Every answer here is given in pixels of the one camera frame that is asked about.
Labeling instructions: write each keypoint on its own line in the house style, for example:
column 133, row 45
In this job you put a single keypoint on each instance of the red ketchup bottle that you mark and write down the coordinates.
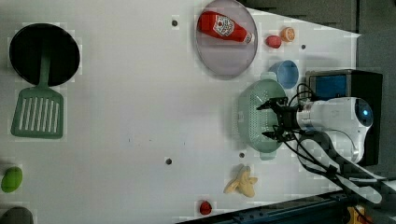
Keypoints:
column 223, row 27

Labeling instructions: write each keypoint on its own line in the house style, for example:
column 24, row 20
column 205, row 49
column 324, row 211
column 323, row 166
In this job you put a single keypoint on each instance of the peeled banana toy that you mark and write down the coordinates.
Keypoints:
column 243, row 182

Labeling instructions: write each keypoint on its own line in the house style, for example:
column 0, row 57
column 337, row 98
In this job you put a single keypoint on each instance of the strawberry toy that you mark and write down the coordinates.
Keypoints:
column 273, row 41

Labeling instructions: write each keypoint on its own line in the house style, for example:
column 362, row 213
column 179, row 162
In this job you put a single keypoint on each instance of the blue bin edge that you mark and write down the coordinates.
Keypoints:
column 327, row 208

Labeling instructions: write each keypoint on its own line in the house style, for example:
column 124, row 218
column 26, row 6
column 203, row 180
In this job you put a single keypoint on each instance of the green spatula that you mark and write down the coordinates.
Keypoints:
column 39, row 111

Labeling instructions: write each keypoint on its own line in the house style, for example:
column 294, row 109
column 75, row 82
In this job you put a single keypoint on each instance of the black toaster oven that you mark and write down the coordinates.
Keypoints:
column 353, row 83

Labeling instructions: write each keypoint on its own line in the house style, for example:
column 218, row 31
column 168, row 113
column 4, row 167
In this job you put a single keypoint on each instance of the green plastic strainer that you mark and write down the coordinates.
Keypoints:
column 252, row 123

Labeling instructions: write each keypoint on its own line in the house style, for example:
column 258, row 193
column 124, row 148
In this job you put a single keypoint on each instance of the small red fruit toy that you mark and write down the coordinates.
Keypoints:
column 205, row 208

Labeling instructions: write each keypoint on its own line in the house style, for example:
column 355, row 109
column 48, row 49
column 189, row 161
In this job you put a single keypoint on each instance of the blue bowl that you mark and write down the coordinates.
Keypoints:
column 287, row 73

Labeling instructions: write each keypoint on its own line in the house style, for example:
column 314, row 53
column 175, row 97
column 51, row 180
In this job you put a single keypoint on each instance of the black frying pan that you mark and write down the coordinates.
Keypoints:
column 34, row 42

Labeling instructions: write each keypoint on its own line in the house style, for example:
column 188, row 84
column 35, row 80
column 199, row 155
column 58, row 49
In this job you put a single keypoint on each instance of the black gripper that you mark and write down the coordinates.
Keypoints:
column 286, row 117

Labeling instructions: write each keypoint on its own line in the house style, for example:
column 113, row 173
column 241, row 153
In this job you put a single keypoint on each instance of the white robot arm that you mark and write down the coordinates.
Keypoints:
column 349, row 117

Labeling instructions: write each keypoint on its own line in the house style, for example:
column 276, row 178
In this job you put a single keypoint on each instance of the black cylinder post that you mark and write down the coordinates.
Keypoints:
column 17, row 215

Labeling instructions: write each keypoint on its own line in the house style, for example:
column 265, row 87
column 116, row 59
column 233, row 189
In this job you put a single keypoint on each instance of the grey round plate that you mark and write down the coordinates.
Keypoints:
column 227, row 58

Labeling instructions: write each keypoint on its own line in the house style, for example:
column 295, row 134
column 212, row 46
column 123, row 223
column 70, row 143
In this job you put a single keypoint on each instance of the orange slice toy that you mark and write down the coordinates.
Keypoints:
column 287, row 34

